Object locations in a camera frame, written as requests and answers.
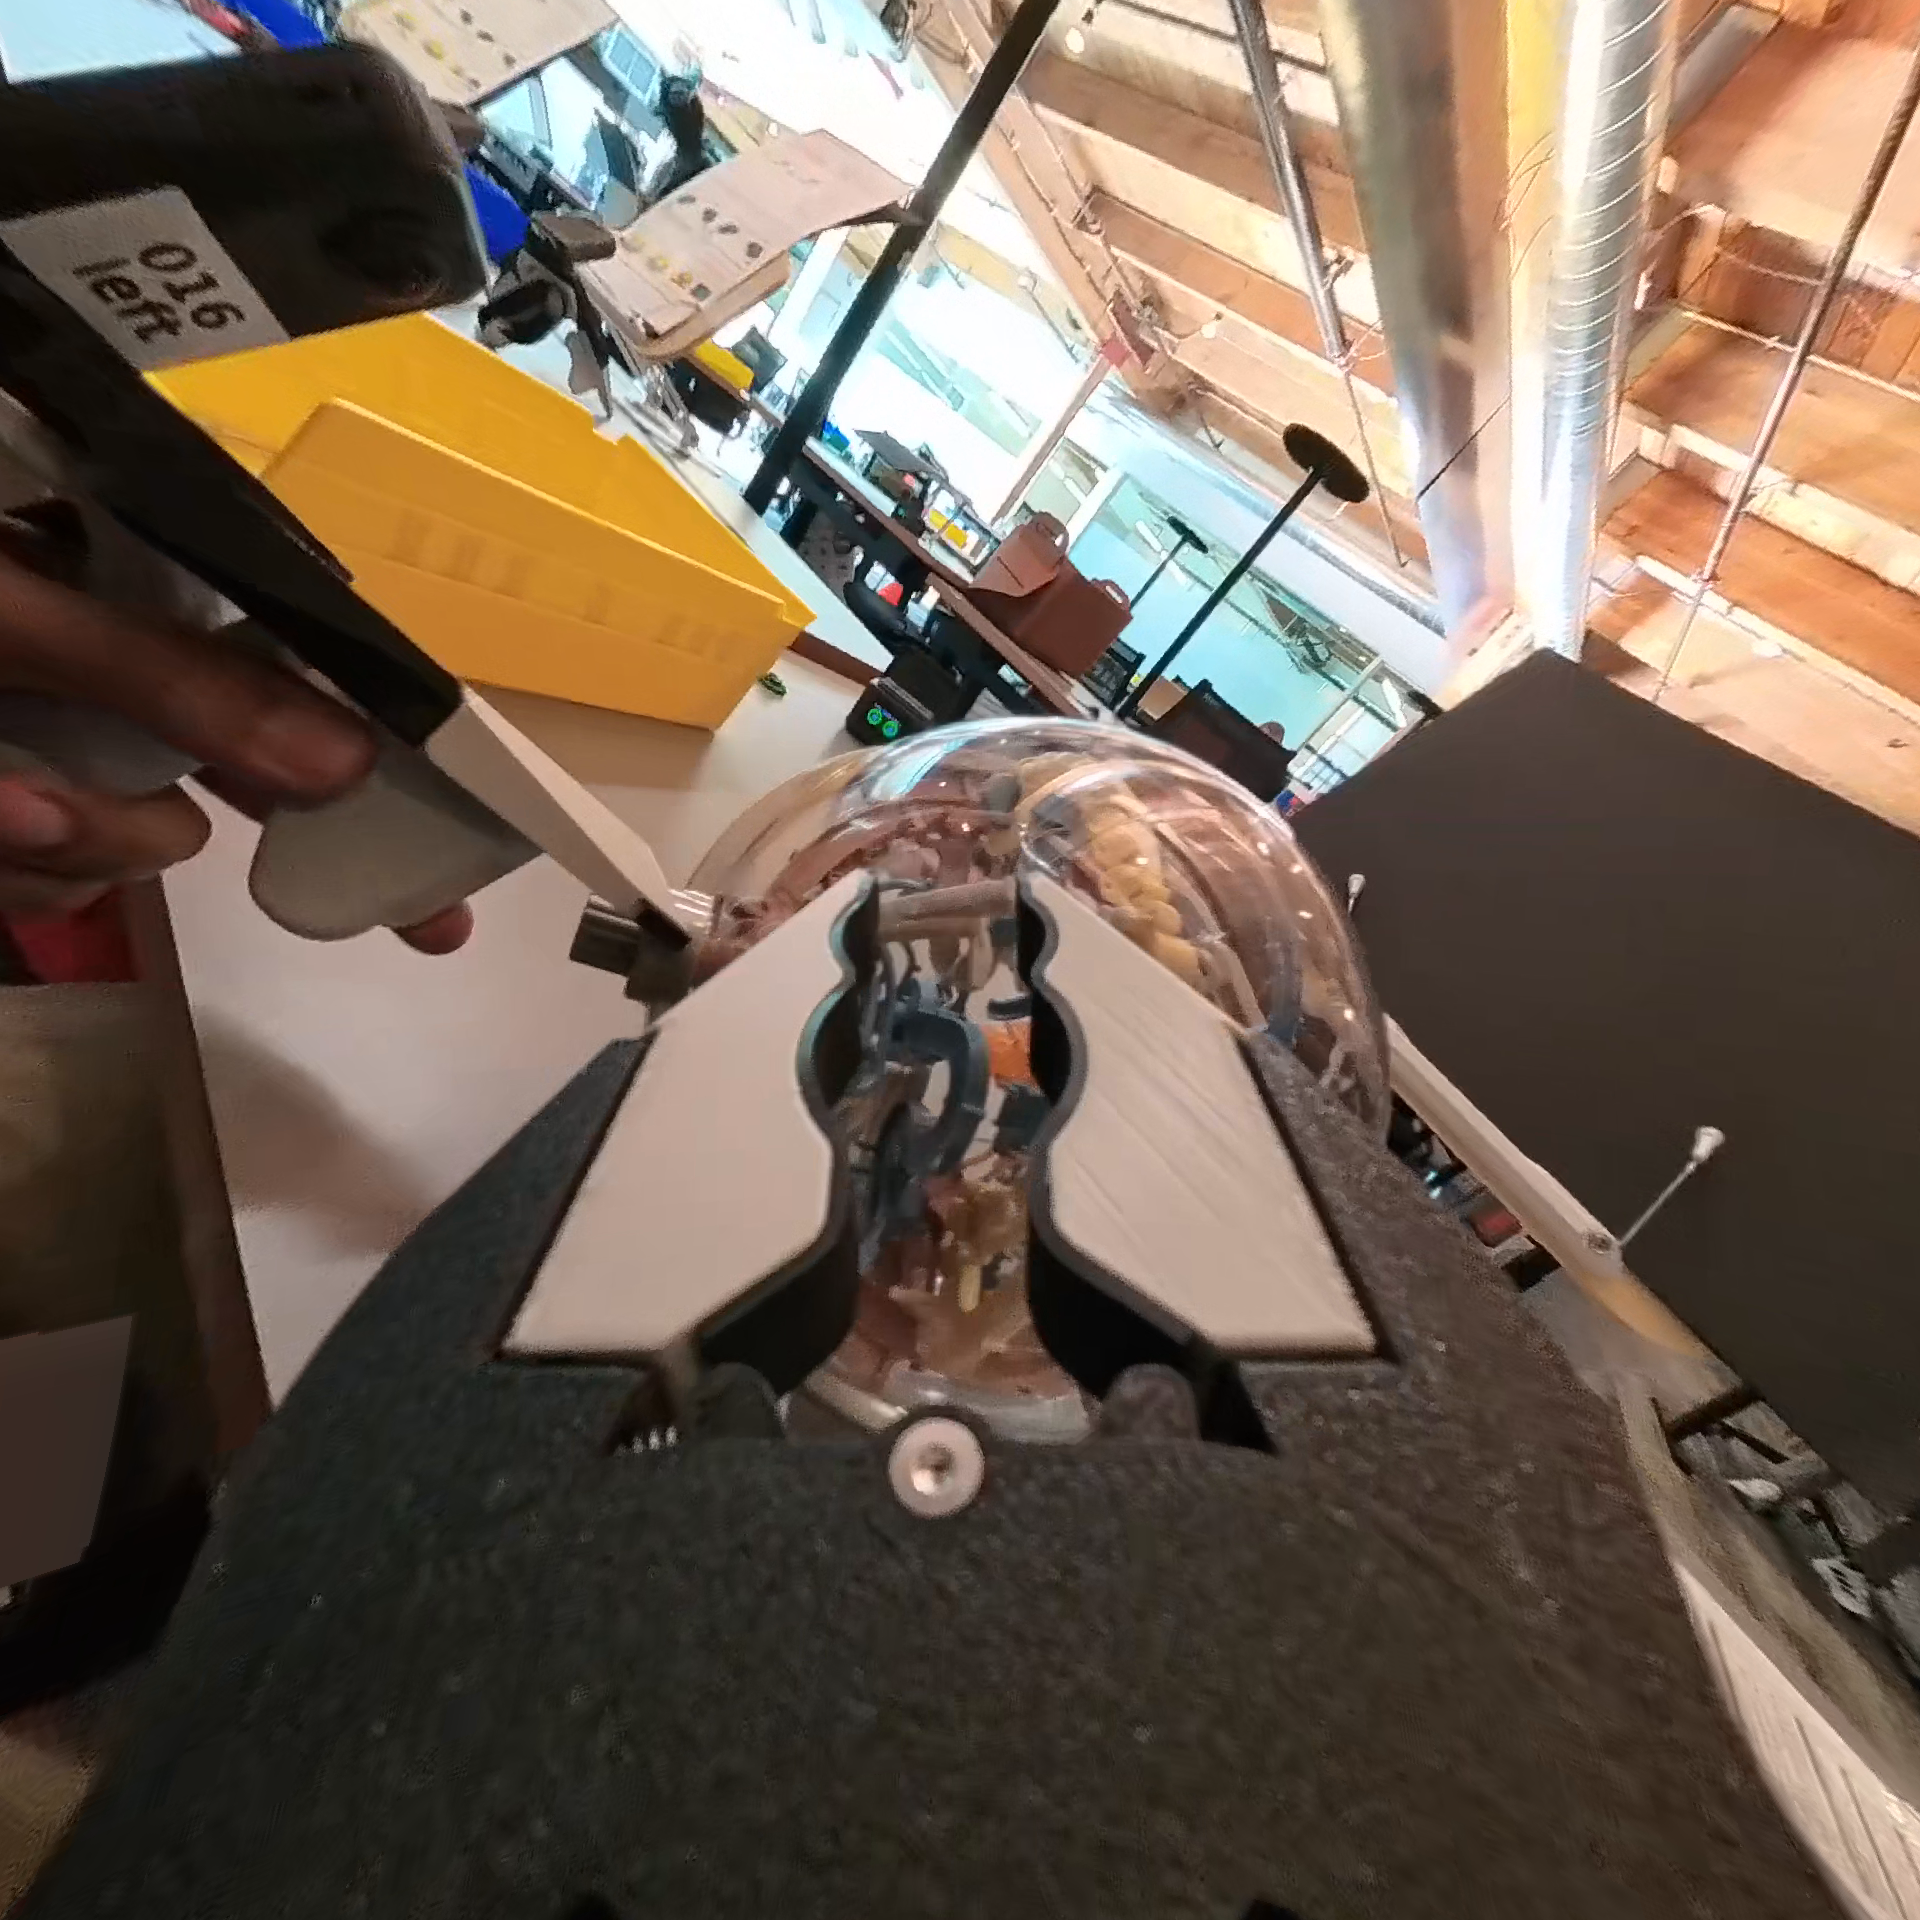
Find printed paper sheet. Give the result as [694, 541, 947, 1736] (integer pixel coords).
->
[1675, 1557, 1920, 1920]

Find cardboard sign board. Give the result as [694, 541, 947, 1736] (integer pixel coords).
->
[346, 0, 617, 108]
[577, 126, 921, 341]

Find clear plastic maze ball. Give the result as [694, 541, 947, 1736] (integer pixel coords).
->
[569, 719, 1392, 1428]

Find brown cardboard box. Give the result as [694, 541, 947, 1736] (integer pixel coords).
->
[953, 510, 1130, 651]

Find black sprinkler pipe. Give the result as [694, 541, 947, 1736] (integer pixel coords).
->
[1236, 0, 1360, 363]

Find person's left hand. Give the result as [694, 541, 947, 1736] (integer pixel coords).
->
[0, 498, 479, 952]

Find white folding stand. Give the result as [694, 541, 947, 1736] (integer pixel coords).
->
[1350, 874, 1727, 1347]

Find black backdrop board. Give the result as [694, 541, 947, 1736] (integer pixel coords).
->
[1286, 651, 1920, 1521]

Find black charger green lights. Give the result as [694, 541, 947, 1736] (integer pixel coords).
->
[843, 656, 960, 750]

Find large yellow plastic bin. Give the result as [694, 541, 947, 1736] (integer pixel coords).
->
[143, 308, 817, 730]

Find flat grey metal duct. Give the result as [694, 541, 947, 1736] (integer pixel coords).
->
[1317, 0, 1581, 651]

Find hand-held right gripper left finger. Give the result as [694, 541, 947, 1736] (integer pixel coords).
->
[500, 874, 884, 1428]

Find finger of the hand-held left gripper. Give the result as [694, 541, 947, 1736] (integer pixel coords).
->
[424, 685, 694, 951]

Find spiral metal duct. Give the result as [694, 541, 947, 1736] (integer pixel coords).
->
[1513, 0, 1675, 659]

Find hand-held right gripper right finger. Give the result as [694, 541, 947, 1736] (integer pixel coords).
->
[1015, 874, 1381, 1396]

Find blue plastic bin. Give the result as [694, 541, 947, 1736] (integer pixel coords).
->
[466, 165, 533, 288]

